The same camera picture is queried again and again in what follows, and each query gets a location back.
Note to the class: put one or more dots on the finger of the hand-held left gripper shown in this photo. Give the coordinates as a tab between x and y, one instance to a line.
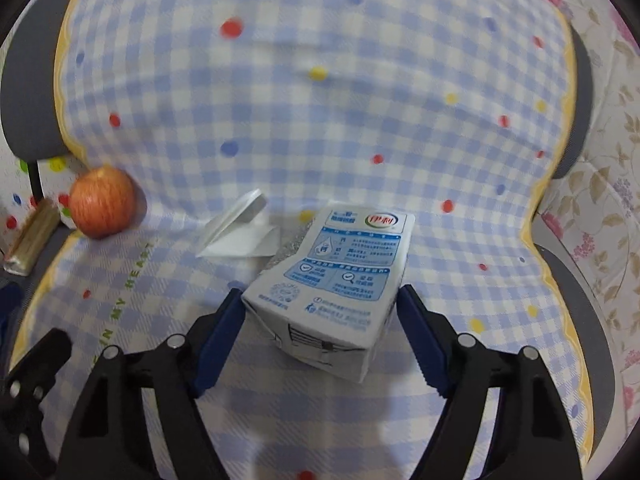
30	390
9	312

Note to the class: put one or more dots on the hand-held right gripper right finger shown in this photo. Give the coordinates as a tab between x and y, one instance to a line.
425	340

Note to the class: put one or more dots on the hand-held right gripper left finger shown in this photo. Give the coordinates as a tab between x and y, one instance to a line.
220	340

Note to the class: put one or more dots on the white blue milk carton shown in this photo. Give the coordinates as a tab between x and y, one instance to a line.
335	285

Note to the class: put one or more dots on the brown wafer packet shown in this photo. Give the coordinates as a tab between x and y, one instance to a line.
32	237

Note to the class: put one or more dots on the white dotted sheet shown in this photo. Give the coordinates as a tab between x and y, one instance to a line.
15	210

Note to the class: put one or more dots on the white folded paper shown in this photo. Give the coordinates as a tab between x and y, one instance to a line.
235	232

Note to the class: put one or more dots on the red apple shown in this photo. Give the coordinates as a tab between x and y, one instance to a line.
102	202

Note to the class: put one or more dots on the black chair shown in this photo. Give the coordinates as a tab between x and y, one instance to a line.
30	100

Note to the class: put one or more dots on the floral printed sheet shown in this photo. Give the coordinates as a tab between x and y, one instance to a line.
605	175

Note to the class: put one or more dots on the blue checkered cushion cover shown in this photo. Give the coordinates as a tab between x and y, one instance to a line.
325	110

